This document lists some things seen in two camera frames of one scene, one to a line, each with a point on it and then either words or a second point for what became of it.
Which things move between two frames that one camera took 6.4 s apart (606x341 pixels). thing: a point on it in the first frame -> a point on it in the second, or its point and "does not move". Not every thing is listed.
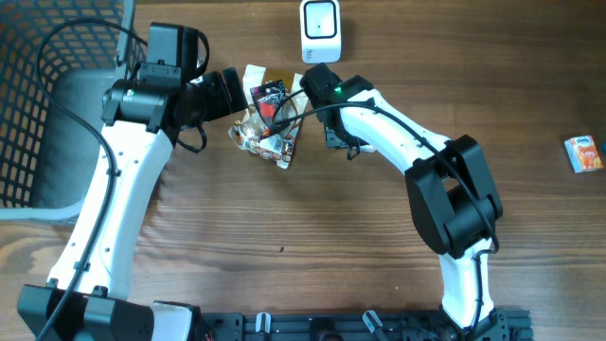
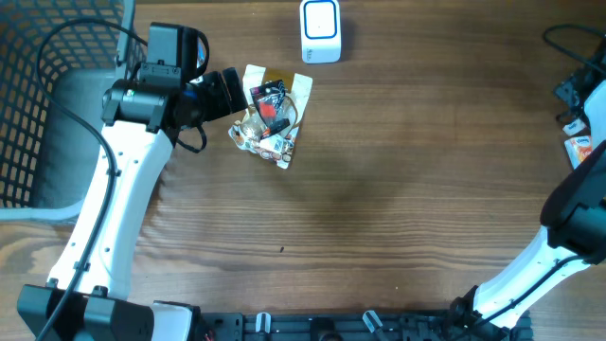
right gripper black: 334,140 -> 567,91
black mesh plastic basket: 58,59 does not move
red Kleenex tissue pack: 366,149 -> 577,128
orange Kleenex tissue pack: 582,153 does not move
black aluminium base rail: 454,323 does not move
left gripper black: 222,105 does not move
